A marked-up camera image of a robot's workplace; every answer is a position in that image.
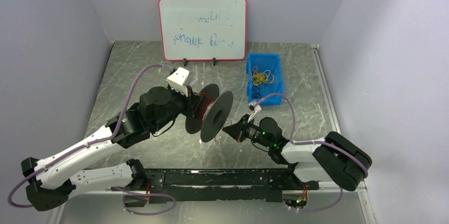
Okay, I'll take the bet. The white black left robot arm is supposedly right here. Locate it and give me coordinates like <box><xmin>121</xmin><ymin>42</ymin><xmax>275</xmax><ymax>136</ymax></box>
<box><xmin>21</xmin><ymin>86</ymin><xmax>203</xmax><ymax>211</ymax></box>

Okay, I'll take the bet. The blue plastic bin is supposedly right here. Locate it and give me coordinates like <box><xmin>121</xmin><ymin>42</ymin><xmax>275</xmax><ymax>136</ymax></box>
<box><xmin>246</xmin><ymin>52</ymin><xmax>284</xmax><ymax>106</ymax></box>

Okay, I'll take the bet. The red wire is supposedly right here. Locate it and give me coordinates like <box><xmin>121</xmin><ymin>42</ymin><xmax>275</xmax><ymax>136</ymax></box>
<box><xmin>198</xmin><ymin>92</ymin><xmax>215</xmax><ymax>121</ymax></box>

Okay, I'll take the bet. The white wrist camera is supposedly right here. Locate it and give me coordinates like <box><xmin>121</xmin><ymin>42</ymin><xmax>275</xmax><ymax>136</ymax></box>
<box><xmin>166</xmin><ymin>67</ymin><xmax>192</xmax><ymax>96</ymax></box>
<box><xmin>247</xmin><ymin>101</ymin><xmax>262</xmax><ymax>122</ymax></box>

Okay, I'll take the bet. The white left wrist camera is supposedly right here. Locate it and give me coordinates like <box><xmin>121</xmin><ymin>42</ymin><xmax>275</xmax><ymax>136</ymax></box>
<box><xmin>166</xmin><ymin>67</ymin><xmax>192</xmax><ymax>96</ymax></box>

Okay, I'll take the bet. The red framed whiteboard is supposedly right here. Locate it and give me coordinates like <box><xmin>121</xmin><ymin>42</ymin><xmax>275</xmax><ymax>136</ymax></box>
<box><xmin>158</xmin><ymin>0</ymin><xmax>247</xmax><ymax>61</ymax></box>

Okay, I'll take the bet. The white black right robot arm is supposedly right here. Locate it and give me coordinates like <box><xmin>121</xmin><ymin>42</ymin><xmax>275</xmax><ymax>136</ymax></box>
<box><xmin>223</xmin><ymin>115</ymin><xmax>372</xmax><ymax>191</ymax></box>

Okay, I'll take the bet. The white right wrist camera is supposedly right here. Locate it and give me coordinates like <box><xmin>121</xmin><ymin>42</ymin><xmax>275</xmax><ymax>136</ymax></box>
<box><xmin>247</xmin><ymin>101</ymin><xmax>262</xmax><ymax>122</ymax></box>

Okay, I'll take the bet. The dark grey cable spool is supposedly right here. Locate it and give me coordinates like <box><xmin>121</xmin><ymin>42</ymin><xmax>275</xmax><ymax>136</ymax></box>
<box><xmin>185</xmin><ymin>84</ymin><xmax>234</xmax><ymax>142</ymax></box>

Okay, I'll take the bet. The yellow wire bundle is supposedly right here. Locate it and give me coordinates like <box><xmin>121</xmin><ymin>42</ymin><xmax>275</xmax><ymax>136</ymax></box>
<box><xmin>250</xmin><ymin>69</ymin><xmax>276</xmax><ymax>87</ymax></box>

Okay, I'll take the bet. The black base frame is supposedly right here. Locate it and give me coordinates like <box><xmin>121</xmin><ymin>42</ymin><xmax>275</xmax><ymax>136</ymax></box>
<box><xmin>126</xmin><ymin>168</ymin><xmax>319</xmax><ymax>203</ymax></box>

